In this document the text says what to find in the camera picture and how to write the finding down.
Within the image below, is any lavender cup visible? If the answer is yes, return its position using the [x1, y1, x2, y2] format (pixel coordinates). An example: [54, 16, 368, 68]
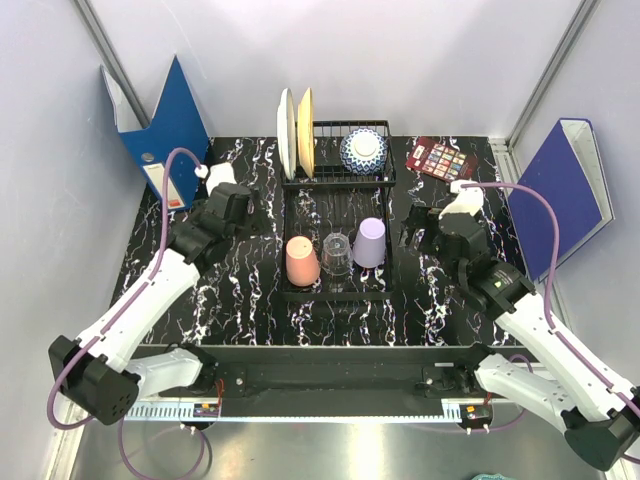
[352, 217, 386, 269]

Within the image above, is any white watermelon plate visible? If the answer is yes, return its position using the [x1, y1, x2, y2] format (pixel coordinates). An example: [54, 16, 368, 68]
[276, 88, 297, 181]

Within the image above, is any clear glass cup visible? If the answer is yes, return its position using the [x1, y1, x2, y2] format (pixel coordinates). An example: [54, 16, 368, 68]
[321, 232, 353, 276]

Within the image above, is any beige bird plate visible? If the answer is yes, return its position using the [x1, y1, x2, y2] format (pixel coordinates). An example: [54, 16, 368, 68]
[297, 88, 315, 178]

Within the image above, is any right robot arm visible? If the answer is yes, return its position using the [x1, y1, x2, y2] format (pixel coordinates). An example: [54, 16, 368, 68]
[401, 205, 639, 472]

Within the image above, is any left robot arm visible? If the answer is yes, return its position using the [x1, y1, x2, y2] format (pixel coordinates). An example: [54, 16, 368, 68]
[47, 182, 269, 429]

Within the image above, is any red card booklet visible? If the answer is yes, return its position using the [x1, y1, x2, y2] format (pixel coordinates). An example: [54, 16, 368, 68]
[405, 137, 478, 183]

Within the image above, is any pink cup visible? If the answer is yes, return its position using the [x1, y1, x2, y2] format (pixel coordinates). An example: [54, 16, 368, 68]
[285, 236, 320, 287]

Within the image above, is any blue binder left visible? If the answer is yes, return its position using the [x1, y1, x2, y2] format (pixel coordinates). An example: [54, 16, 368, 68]
[101, 58, 209, 197]

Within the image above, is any blue patterned bowl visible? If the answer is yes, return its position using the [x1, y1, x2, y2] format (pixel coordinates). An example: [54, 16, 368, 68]
[340, 128, 388, 176]

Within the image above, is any purple binder right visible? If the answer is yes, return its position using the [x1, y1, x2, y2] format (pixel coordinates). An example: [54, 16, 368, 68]
[508, 118, 614, 281]

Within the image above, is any teal cloth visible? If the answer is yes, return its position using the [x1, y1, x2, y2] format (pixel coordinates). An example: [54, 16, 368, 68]
[471, 473, 515, 480]

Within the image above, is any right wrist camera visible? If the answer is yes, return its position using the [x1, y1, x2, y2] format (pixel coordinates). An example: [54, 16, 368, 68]
[439, 180, 484, 219]

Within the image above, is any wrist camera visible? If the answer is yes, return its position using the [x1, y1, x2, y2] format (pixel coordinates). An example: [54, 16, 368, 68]
[439, 180, 484, 219]
[194, 162, 236, 195]

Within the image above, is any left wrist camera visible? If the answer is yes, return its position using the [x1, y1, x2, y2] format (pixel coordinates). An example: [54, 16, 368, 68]
[194, 162, 236, 195]

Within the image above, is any black wire dish rack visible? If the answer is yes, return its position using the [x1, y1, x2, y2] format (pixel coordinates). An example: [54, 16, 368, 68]
[278, 120, 396, 302]

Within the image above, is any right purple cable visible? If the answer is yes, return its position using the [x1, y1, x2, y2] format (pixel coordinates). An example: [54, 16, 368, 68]
[459, 180, 640, 451]

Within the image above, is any purple cable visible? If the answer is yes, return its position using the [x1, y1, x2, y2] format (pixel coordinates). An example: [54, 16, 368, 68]
[45, 146, 213, 479]
[459, 180, 640, 451]

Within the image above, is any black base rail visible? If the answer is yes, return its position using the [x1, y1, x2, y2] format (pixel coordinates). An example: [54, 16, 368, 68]
[139, 344, 546, 419]

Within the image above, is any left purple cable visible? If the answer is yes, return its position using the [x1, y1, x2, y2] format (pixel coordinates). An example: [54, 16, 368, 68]
[45, 146, 213, 479]

